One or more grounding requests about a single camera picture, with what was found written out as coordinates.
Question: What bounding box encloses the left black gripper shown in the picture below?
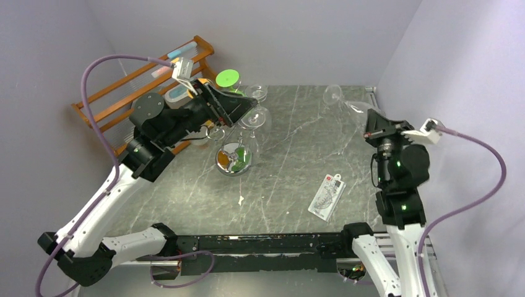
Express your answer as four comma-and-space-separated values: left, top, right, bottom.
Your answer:
164, 80, 260, 148

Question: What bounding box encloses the green plastic wine glass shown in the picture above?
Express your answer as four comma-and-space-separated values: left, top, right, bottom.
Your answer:
215, 69, 245, 96

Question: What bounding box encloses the clear wine glass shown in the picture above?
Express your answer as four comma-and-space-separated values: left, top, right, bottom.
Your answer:
190, 127, 225, 146
245, 84, 268, 103

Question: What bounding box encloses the orange plastic wine glass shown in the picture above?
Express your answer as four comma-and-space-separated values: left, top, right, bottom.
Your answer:
187, 78, 208, 99

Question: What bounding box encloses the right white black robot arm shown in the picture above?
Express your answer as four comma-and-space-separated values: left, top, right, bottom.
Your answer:
340, 109, 435, 296

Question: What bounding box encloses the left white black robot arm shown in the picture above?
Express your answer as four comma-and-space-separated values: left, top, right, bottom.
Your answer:
38, 79, 257, 286

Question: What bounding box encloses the chrome wine glass rack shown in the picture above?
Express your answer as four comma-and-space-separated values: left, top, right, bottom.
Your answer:
209, 102, 261, 176

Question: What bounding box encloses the wooden shelf rack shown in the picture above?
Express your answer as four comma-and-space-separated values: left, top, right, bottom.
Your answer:
88, 35, 217, 155

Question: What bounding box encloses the blue white packaged item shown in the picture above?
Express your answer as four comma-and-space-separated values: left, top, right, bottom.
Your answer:
164, 85, 191, 109

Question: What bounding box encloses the blue marker pen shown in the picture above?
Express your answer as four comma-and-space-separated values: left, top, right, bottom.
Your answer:
167, 41, 197, 59

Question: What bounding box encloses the pink yellow marker pen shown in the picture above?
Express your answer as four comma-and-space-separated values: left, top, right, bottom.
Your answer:
151, 66, 173, 79

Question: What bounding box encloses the white packaged ruler card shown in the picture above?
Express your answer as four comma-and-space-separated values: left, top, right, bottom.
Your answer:
307, 174, 346, 222

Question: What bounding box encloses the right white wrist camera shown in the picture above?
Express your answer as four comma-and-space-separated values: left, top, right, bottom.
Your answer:
401, 118, 442, 145

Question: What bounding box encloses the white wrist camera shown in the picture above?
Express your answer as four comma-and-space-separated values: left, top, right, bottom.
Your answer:
171, 57, 197, 95
401, 118, 442, 145

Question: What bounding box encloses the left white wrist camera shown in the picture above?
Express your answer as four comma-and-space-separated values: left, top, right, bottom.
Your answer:
171, 57, 197, 95

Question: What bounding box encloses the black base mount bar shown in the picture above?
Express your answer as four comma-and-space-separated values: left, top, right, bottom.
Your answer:
138, 231, 358, 276

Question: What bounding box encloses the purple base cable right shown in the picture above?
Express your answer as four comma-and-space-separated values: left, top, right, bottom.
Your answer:
342, 262, 374, 286

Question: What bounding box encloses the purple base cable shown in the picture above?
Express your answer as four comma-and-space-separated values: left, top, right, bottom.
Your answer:
139, 251, 215, 289
342, 262, 374, 286

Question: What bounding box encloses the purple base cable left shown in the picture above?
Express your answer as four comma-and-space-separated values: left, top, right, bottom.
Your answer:
139, 251, 215, 289

